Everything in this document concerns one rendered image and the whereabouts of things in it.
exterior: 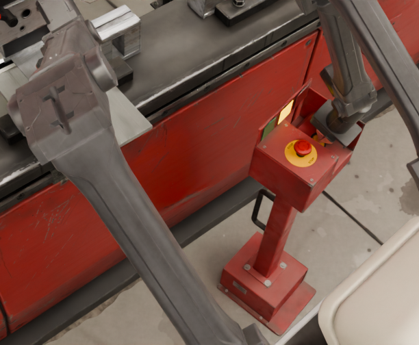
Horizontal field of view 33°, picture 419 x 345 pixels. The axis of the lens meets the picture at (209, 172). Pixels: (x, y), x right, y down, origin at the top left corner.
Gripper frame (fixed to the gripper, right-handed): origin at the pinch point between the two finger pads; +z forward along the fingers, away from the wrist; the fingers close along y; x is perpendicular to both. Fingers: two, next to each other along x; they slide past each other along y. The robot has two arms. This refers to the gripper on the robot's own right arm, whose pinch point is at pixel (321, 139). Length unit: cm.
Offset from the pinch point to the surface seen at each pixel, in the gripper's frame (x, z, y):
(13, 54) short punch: 46, -16, 53
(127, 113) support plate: 40, -21, 29
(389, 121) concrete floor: -78, 73, -14
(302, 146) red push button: 10.3, -8.0, 2.0
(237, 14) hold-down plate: -2.6, -9.1, 33.2
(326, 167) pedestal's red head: 9.2, -6.8, -5.0
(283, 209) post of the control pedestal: 8.6, 21.7, -5.6
